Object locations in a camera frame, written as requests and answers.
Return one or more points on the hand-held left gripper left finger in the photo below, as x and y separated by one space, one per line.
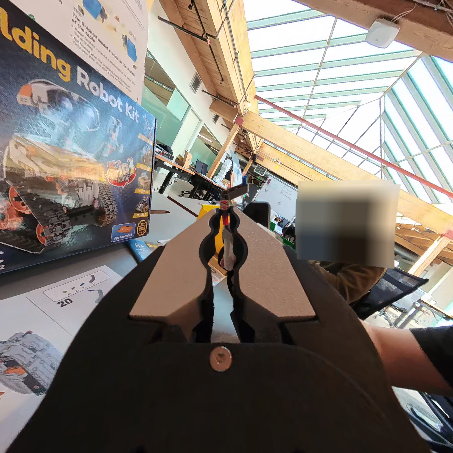
177 279

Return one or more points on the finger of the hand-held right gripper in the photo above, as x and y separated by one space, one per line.
229 247

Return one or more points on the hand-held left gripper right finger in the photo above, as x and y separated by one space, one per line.
272 279

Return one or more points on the grey bent toy beam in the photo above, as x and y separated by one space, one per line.
235 193

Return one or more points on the person's right forearm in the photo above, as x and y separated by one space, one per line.
396 354

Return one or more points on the grey desk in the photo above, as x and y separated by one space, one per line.
21 283

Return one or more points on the whiteboard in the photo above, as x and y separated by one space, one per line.
276 194

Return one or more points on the blue cover booklet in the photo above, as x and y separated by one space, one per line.
145 249

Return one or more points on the yellow plastic bin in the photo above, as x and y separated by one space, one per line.
205 208

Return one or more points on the black monitor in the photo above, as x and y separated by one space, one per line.
201 166

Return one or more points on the wooden background table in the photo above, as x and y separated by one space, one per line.
184 169

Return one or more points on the cardboard box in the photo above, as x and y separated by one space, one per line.
187 158

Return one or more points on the black mesh chair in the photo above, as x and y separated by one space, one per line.
389 290

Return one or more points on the open white instruction manual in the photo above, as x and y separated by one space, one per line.
35 318

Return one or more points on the blue toy robot box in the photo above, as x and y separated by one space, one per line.
70 159

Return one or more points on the white ceiling access point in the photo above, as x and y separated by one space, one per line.
382 33

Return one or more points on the white printed sheet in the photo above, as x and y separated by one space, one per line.
106 53

